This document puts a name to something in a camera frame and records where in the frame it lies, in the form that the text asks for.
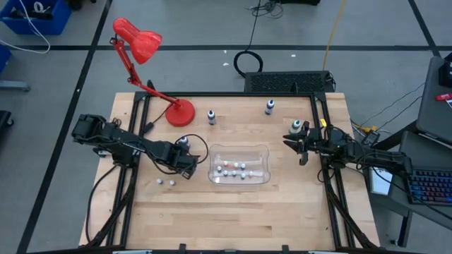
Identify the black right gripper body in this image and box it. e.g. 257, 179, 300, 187
299, 121, 325, 166

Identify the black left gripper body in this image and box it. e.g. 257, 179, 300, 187
172, 146, 198, 170

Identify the clear plastic bin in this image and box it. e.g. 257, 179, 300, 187
207, 143, 272, 186

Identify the red desk lamp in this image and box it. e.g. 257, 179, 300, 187
109, 16, 196, 128

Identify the black perforated computer case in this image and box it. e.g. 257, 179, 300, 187
243, 70, 336, 94

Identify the black power brick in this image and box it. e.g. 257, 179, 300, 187
360, 129, 381, 148

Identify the white paper pad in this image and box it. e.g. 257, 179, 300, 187
369, 167, 394, 196

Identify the grey side desk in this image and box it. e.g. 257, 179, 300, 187
367, 130, 452, 248

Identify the black computer keyboard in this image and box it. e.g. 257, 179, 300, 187
405, 168, 452, 207

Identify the blue storage bin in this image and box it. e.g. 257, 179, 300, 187
0, 0, 72, 36
0, 44, 12, 74

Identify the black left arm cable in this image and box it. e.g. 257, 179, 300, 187
155, 133, 210, 176

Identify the black lamp cord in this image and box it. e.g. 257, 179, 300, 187
142, 104, 172, 135

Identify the black cable loop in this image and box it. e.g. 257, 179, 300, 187
233, 0, 266, 79

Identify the yellow hanging cable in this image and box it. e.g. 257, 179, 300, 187
322, 0, 347, 71

